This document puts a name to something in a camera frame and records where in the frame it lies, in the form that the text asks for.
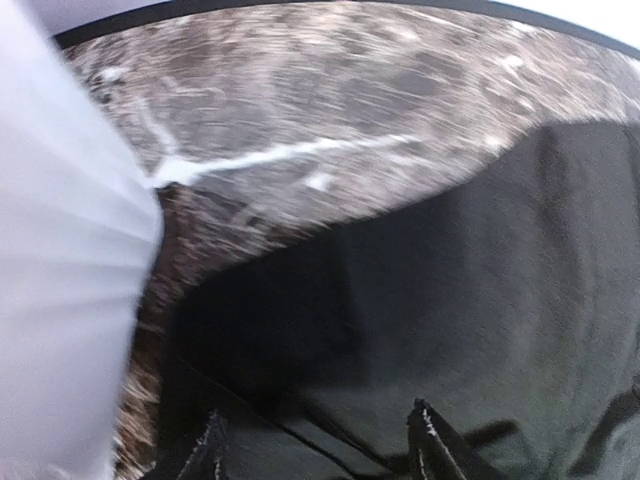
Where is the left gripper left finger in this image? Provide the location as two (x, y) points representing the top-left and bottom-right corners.
(173, 411), (228, 480)

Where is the black long sleeve shirt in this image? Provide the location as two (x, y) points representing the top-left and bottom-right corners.
(159, 121), (639, 479)

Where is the white plastic bin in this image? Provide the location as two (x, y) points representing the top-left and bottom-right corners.
(1, 1), (163, 479)

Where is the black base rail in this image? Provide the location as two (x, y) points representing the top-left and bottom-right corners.
(43, 1), (639, 59)

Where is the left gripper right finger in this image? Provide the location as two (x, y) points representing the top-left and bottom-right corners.
(407, 398), (483, 479)

